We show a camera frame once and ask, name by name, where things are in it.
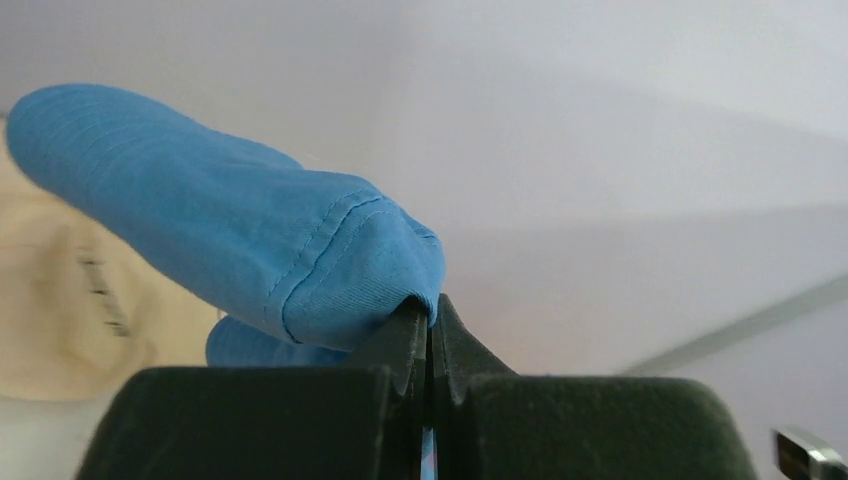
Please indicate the beige cap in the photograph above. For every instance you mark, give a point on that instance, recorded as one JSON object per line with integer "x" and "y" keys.
{"x": 81, "y": 311}

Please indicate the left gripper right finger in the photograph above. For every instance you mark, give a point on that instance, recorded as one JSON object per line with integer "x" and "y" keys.
{"x": 492, "y": 423}

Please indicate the blue hat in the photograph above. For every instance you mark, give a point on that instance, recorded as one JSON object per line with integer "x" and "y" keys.
{"x": 305, "y": 264}

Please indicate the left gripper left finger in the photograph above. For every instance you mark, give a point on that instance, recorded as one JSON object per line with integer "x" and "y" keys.
{"x": 360, "y": 419}

